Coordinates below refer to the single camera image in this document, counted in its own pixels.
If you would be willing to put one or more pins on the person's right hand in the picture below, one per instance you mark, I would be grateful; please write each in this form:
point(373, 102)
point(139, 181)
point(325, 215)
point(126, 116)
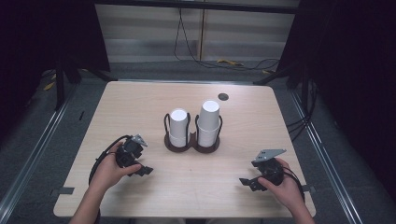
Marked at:
point(289, 189)

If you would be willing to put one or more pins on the black metal stand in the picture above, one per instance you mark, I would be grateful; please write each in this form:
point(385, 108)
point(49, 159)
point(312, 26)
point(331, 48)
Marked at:
point(59, 87)
point(303, 84)

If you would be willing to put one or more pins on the dark brown double cup holder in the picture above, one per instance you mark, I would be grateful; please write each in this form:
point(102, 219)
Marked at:
point(193, 146)

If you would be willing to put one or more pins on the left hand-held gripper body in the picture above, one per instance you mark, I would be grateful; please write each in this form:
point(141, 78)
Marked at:
point(129, 152)

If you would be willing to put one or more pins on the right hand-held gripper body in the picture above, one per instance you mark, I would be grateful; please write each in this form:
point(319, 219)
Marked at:
point(271, 171)

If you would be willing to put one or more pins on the black curtain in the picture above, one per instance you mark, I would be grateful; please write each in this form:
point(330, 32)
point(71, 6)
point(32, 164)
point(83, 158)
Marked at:
point(351, 62)
point(37, 34)

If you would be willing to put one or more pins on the grey metal floor rail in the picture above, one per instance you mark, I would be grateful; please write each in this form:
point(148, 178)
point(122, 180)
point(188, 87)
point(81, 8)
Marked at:
point(37, 146)
point(323, 155)

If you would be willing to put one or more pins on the grey table edge bracket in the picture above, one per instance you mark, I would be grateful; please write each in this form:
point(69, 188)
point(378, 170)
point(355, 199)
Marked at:
point(308, 188)
point(63, 190)

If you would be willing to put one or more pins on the yellow tape strip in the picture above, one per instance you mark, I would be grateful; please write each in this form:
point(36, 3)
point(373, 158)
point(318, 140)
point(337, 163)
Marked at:
point(229, 62)
point(49, 86)
point(267, 72)

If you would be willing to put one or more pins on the dark round table grommet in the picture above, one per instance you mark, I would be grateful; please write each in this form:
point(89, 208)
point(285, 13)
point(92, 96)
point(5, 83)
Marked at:
point(223, 96)

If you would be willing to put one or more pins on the black horizontal bar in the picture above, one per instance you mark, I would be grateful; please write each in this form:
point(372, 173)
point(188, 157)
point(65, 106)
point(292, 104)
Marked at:
point(199, 6)

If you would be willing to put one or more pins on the person's left hand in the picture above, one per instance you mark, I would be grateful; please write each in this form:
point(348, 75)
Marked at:
point(107, 171)

